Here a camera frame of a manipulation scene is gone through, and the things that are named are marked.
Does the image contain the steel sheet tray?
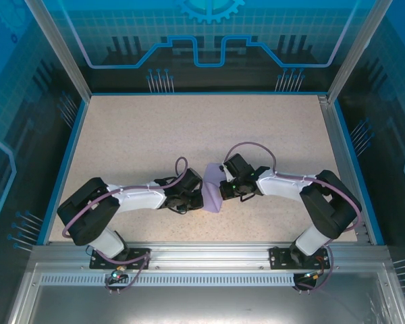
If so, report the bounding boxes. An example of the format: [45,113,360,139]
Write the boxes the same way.
[6,262,405,324]

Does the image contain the left connector with green light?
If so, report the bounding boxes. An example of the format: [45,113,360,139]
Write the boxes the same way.
[110,265,128,281]

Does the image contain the connector with green light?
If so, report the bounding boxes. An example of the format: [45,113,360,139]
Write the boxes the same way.
[302,269,325,281]
[110,265,128,281]

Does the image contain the right connector with green light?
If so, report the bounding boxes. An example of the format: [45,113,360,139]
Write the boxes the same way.
[302,269,325,281]

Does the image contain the blue table edge strip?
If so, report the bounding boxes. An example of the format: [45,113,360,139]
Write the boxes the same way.
[333,100,386,246]
[36,99,90,246]

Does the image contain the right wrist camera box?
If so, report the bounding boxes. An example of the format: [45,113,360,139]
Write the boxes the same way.
[221,164,236,183]

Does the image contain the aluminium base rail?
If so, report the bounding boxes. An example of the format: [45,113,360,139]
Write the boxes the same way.
[30,242,389,271]

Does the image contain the slotted grey cable duct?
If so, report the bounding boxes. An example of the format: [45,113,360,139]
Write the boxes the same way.
[39,273,297,288]

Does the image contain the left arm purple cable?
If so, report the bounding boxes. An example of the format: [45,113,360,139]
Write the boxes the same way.
[61,157,190,294]

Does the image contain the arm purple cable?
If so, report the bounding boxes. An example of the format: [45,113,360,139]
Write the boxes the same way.
[61,157,190,294]
[224,142,362,294]

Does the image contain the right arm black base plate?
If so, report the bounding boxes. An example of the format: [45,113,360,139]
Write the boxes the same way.
[269,246,332,271]

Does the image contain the aluminium side rail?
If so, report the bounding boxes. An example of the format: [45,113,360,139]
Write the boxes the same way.
[317,94,373,244]

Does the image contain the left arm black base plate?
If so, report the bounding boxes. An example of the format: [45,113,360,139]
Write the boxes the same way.
[89,247,151,270]

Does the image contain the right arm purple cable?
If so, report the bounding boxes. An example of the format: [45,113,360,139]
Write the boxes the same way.
[224,142,362,294]

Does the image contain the right aluminium frame post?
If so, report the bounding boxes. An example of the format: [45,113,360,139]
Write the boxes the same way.
[326,0,394,104]

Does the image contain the aluminium frame post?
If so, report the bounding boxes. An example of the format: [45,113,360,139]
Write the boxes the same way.
[23,0,92,102]
[326,0,394,104]

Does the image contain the left aluminium frame post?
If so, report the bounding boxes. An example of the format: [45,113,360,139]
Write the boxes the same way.
[23,0,92,102]

